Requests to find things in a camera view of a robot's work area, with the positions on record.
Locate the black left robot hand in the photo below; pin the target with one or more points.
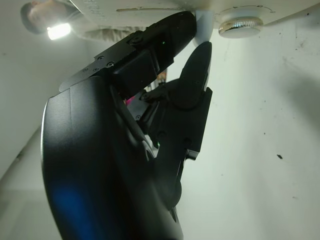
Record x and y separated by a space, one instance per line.
100 162

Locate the white two-slot toaster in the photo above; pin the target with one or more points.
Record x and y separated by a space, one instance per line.
150 5

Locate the chrome toaster dial knob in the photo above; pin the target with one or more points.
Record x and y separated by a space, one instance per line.
240 28

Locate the person in white jacket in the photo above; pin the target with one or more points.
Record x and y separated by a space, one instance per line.
32 15

